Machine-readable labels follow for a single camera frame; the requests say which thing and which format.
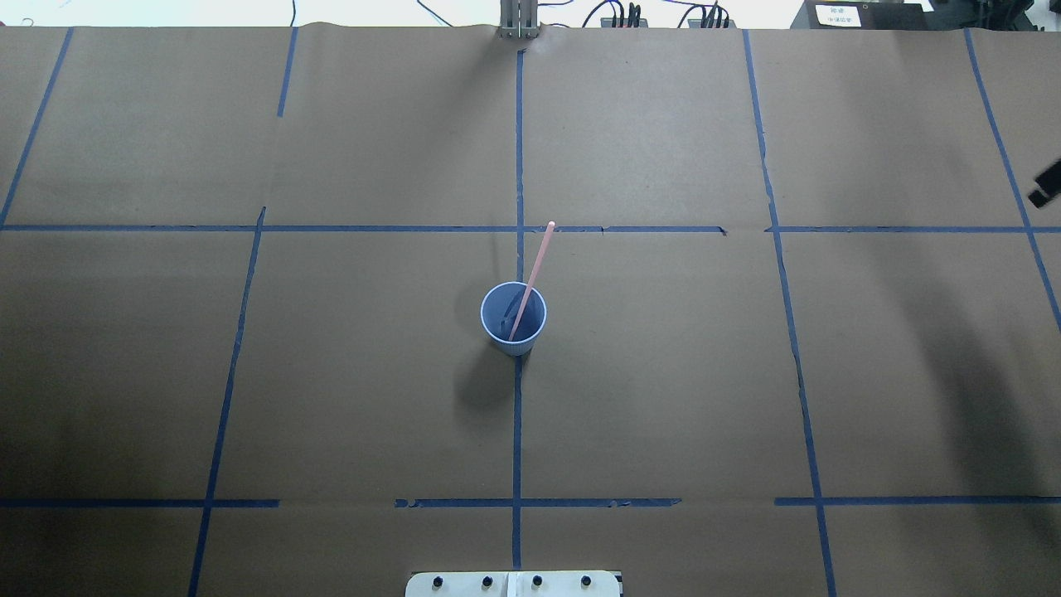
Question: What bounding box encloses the blue ribbed paper cup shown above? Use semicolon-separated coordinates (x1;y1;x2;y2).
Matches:
480;282;547;357

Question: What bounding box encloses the black box with label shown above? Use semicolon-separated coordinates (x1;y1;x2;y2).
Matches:
792;1;938;31

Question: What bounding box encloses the aluminium frame post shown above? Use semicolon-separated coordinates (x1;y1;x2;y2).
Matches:
497;0;540;39

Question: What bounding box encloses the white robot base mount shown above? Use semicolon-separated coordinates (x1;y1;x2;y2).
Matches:
405;570;624;596

